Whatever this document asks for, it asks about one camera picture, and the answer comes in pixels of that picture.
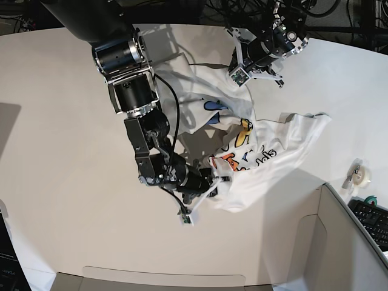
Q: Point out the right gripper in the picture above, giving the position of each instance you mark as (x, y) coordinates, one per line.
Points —
(193, 182)

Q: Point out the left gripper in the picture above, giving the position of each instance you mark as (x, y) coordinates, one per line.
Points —
(255, 54)

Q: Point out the white printed t-shirt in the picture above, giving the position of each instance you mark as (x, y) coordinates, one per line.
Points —
(255, 154)

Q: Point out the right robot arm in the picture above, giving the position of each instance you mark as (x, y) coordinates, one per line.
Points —
(120, 55)

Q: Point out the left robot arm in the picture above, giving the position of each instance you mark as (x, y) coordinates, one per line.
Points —
(283, 17)

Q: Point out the grey cardboard box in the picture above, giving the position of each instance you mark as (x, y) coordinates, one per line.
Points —
(332, 251)

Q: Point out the clear tape dispenser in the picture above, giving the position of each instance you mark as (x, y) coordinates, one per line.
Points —
(358, 177)

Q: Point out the green tape roll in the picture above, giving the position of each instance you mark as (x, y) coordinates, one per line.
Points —
(372, 200)

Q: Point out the black keyboard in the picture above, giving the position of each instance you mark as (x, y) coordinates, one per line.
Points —
(373, 219)

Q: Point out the grey flat panel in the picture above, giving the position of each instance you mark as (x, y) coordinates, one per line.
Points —
(8, 115)

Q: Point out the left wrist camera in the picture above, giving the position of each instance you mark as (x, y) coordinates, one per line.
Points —
(239, 76)

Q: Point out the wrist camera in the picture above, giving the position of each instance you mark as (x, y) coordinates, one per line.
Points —
(239, 76)
(187, 219)

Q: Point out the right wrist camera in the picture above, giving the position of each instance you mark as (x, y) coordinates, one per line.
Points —
(187, 219)

